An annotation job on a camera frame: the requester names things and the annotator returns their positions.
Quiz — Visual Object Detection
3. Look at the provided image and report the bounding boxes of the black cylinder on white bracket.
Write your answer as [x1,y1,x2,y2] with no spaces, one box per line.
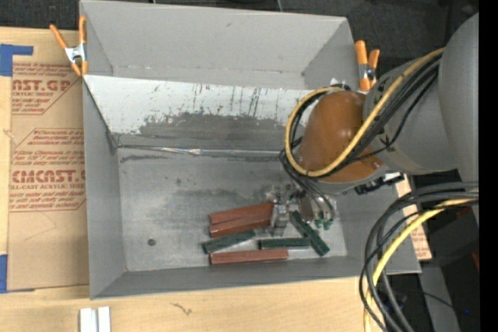
[353,171,405,196]

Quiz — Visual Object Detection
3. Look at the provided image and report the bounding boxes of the red-brown flat block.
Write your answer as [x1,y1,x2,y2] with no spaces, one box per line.
[209,218,273,239]
[209,249,290,266]
[208,201,275,225]

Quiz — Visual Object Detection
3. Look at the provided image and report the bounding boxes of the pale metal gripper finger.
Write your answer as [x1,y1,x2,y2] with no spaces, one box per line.
[268,187,289,208]
[270,205,291,238]

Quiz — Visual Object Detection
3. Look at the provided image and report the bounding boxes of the grey metal bin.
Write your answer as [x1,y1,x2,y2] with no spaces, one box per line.
[79,0,423,301]

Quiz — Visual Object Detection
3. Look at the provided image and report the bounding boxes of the dark green flat block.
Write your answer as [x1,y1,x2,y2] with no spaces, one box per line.
[290,210,331,258]
[257,236,311,251]
[201,229,258,255]

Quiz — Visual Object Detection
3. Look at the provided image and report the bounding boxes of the brown cardboard board red print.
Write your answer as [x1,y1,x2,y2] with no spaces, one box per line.
[0,26,91,295]

